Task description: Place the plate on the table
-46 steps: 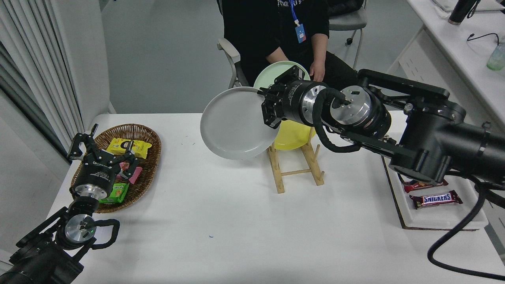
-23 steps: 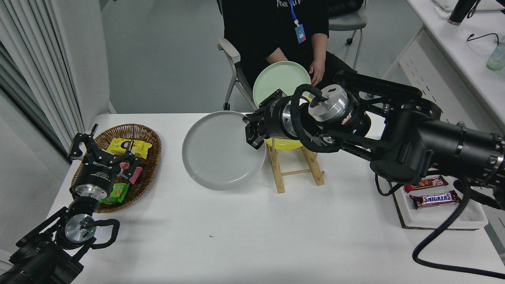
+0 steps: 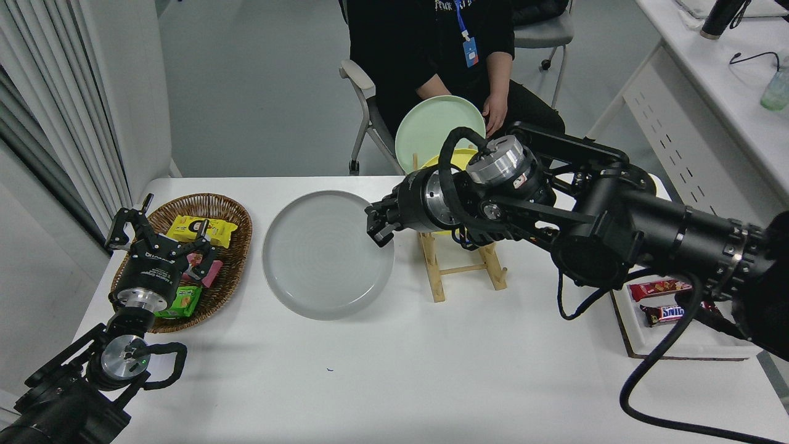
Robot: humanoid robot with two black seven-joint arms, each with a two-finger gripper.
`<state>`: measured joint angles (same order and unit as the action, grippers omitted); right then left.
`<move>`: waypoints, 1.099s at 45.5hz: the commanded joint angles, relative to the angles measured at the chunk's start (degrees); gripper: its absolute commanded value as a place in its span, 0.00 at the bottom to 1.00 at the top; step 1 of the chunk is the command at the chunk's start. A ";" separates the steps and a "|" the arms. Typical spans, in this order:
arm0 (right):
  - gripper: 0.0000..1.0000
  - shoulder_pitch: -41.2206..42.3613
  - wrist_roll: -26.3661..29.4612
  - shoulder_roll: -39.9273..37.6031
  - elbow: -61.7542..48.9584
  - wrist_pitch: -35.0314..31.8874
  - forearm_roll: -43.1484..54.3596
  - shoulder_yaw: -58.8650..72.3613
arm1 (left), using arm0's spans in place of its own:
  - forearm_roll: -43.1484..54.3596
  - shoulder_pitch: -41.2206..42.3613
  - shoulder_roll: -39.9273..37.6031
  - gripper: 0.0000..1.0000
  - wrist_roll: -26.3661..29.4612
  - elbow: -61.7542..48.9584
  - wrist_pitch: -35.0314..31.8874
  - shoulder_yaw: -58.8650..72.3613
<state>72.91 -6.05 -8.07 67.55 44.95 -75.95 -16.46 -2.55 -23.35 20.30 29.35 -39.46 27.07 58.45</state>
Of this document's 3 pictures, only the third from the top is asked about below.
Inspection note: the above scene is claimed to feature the red snack bar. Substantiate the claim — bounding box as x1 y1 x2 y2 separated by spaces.
628 279 692 302

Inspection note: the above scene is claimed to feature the pale green plate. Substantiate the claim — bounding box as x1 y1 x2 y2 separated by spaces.
394 94 486 173

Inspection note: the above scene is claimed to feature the grey plate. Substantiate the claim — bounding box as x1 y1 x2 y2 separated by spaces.
262 190 396 321

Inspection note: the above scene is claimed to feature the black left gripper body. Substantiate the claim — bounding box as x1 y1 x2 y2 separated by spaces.
111 247 186 304

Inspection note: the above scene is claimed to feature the pink snack pack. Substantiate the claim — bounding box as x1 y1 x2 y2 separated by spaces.
182 250 224 289

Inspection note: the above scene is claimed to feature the yellow plate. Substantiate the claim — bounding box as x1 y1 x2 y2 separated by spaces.
421 148 480 237

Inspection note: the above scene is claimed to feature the person's left hand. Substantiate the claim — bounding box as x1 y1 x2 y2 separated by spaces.
482 94 509 138

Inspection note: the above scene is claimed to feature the yellow snack pack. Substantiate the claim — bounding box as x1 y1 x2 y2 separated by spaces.
166 215 239 249

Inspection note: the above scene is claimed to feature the blue lanyard badge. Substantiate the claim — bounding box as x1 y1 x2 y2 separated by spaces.
455 0 480 68

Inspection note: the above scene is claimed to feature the brown Snickers bar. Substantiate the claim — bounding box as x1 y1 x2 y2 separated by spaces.
639 302 716 327

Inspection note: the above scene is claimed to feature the wooden plate rack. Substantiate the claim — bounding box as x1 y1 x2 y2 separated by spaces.
412 153 508 303

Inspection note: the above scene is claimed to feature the translucent green bottle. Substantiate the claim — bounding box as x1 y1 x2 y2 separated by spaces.
760 67 789 112

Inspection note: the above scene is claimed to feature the thin black cable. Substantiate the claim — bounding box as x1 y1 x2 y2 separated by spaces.
730 51 780 70

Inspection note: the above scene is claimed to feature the brown wicker basket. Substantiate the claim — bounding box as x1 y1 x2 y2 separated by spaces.
110 193 253 334

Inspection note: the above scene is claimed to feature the grey chair with armrest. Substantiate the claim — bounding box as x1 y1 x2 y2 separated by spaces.
339 59 407 176

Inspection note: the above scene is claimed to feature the black bottle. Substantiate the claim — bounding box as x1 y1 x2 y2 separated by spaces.
700 0 746 40

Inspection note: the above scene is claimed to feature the person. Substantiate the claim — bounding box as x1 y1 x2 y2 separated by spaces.
338 0 565 175

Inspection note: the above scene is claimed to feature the green snack pack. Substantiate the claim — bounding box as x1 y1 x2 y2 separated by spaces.
154 284 203 319

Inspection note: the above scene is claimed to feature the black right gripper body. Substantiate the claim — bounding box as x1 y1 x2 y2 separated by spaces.
398 168 436 232

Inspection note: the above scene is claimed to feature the grey wheeled chair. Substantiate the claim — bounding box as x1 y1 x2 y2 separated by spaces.
510 0 575 107

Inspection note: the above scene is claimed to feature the pale grey curtain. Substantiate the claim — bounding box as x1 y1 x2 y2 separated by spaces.
0 0 133 247

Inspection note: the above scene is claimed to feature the white side desk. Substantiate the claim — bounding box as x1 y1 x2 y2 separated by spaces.
573 0 789 290

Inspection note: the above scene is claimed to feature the white foam tray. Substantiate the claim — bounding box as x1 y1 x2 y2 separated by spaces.
610 271 765 361

